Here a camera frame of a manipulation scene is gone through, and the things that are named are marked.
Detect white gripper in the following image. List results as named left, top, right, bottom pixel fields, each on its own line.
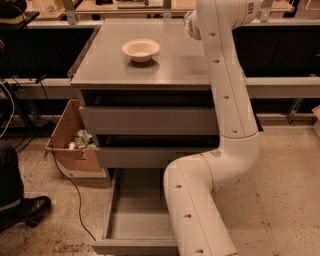
left=183, top=11, right=201, bottom=40

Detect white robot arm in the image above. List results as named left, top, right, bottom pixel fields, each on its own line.
left=163, top=0, right=262, bottom=256

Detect grey drawer cabinet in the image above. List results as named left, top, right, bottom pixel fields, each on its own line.
left=67, top=18, right=214, bottom=188

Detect grey top drawer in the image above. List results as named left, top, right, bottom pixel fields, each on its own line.
left=80, top=90, right=218, bottom=136

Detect grey drawer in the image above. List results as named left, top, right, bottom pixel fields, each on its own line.
left=95, top=135, right=219, bottom=168
left=91, top=168, right=179, bottom=256
left=80, top=90, right=218, bottom=136

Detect grey middle drawer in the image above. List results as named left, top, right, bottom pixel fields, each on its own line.
left=95, top=135, right=219, bottom=168

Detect grey bottom drawer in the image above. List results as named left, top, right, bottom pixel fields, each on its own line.
left=91, top=168, right=179, bottom=256

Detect white paper bowl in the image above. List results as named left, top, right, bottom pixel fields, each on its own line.
left=122, top=39, right=160, bottom=63

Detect crumpled green white wrappers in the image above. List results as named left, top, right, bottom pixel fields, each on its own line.
left=68, top=129, right=95, bottom=150

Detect brown cardboard box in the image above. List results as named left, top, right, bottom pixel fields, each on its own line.
left=45, top=99, right=105, bottom=178

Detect dark trouser leg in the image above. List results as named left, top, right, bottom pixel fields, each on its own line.
left=0, top=141, right=24, bottom=210

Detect black leather shoe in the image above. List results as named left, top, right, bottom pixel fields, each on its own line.
left=0, top=196, right=51, bottom=231

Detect black floor cable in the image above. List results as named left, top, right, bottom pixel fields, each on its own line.
left=35, top=74, right=98, bottom=242

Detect white cable at left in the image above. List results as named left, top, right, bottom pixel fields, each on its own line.
left=0, top=80, right=17, bottom=138

